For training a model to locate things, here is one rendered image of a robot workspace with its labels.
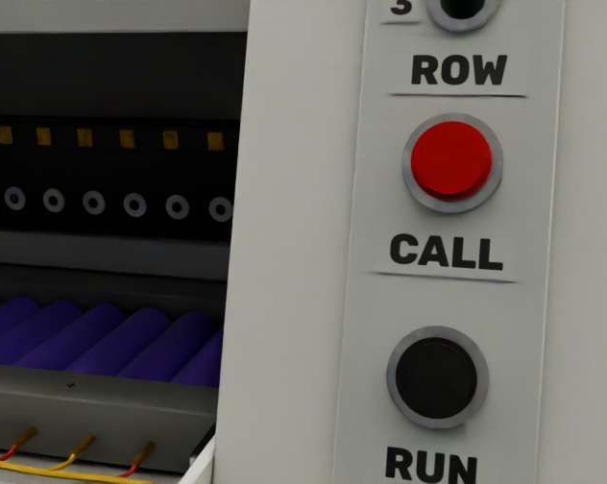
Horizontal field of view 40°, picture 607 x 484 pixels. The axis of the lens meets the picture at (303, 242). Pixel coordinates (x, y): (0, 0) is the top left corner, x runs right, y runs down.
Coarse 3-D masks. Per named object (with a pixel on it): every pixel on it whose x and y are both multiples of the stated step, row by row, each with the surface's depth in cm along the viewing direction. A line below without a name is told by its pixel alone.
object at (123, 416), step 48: (0, 384) 27; (48, 384) 27; (96, 384) 27; (144, 384) 27; (0, 432) 27; (48, 432) 27; (96, 432) 26; (144, 432) 26; (192, 432) 25; (96, 480) 24
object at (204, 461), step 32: (0, 256) 39; (32, 256) 39; (64, 256) 38; (96, 256) 38; (128, 256) 37; (160, 256) 37; (192, 256) 36; (224, 256) 36; (0, 448) 28; (0, 480) 26; (32, 480) 26; (64, 480) 26; (160, 480) 26; (192, 480) 17
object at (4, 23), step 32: (0, 0) 22; (32, 0) 21; (64, 0) 21; (96, 0) 21; (128, 0) 21; (160, 0) 20; (192, 0) 20; (224, 0) 20; (0, 32) 22; (32, 32) 22; (64, 32) 21; (96, 32) 21; (128, 32) 21; (160, 32) 21
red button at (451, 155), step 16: (432, 128) 17; (448, 128) 16; (464, 128) 16; (416, 144) 17; (432, 144) 16; (448, 144) 16; (464, 144) 16; (480, 144) 16; (416, 160) 17; (432, 160) 16; (448, 160) 16; (464, 160) 16; (480, 160) 16; (416, 176) 17; (432, 176) 16; (448, 176) 16; (464, 176) 16; (480, 176) 16; (432, 192) 17; (448, 192) 16; (464, 192) 16
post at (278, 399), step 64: (256, 0) 18; (320, 0) 18; (576, 0) 17; (256, 64) 18; (320, 64) 18; (576, 64) 16; (256, 128) 18; (320, 128) 18; (576, 128) 16; (256, 192) 18; (320, 192) 18; (576, 192) 16; (256, 256) 18; (320, 256) 18; (576, 256) 16; (256, 320) 18; (320, 320) 17; (576, 320) 16; (256, 384) 18; (320, 384) 17; (576, 384) 16; (256, 448) 18; (320, 448) 17; (576, 448) 16
